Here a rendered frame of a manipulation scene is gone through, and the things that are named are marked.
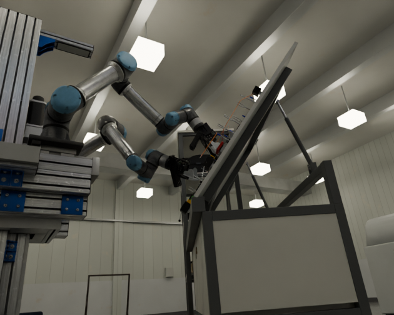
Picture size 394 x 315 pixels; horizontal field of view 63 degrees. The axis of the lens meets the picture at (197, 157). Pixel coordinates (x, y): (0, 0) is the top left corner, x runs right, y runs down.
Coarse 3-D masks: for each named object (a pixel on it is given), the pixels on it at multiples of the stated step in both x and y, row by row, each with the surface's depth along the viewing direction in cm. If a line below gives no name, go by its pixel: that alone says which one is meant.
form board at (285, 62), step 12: (288, 60) 176; (276, 72) 163; (264, 96) 161; (252, 108) 154; (240, 132) 151; (228, 144) 145; (240, 156) 239; (216, 168) 141; (204, 180) 138; (204, 192) 148; (216, 192) 217
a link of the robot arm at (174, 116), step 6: (168, 114) 176; (174, 114) 176; (180, 114) 178; (186, 114) 181; (168, 120) 177; (174, 120) 176; (180, 120) 178; (186, 120) 182; (168, 126) 183; (174, 126) 182
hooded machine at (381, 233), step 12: (384, 216) 532; (372, 228) 533; (384, 228) 516; (372, 240) 527; (384, 240) 510; (372, 252) 518; (384, 252) 503; (372, 264) 515; (384, 264) 500; (372, 276) 512; (384, 276) 497; (384, 288) 495; (384, 300) 492; (384, 312) 489
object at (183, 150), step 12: (180, 132) 285; (192, 132) 286; (228, 132) 288; (180, 144) 280; (180, 156) 276; (192, 192) 319; (228, 192) 319; (240, 192) 265; (240, 204) 261; (192, 276) 237; (192, 300) 231; (192, 312) 227
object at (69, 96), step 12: (120, 60) 164; (132, 60) 170; (96, 72) 160; (108, 72) 161; (120, 72) 165; (132, 72) 172; (84, 84) 151; (96, 84) 155; (108, 84) 161; (60, 96) 139; (72, 96) 142; (84, 96) 148; (48, 108) 146; (60, 108) 139; (72, 108) 141; (60, 120) 147
